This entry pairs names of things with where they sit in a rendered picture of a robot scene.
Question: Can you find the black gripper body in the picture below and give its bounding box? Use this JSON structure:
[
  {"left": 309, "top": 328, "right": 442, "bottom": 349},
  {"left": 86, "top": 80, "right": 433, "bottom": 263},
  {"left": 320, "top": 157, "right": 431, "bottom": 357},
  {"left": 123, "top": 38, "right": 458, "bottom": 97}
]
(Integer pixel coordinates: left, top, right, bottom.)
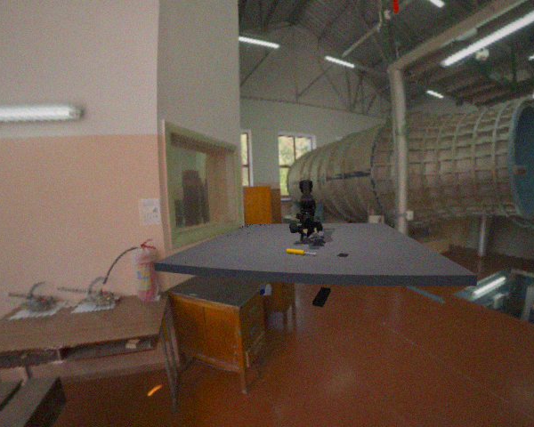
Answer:
[{"left": 289, "top": 219, "right": 323, "bottom": 233}]

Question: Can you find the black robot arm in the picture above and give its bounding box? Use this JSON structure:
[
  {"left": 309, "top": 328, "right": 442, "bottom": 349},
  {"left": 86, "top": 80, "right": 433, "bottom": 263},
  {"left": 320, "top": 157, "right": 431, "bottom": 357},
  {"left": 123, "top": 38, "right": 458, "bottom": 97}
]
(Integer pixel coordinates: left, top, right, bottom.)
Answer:
[{"left": 296, "top": 180, "right": 316, "bottom": 229}]

